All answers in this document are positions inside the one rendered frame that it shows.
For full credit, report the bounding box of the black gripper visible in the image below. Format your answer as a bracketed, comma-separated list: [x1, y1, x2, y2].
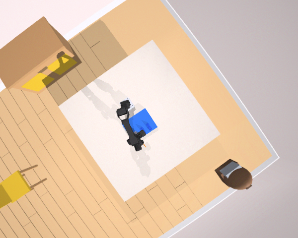
[127, 129, 146, 145]

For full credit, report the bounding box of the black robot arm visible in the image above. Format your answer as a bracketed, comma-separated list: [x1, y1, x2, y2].
[116, 100, 144, 151]

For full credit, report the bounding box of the blue flat platform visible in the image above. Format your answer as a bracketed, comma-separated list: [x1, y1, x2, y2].
[129, 108, 157, 134]

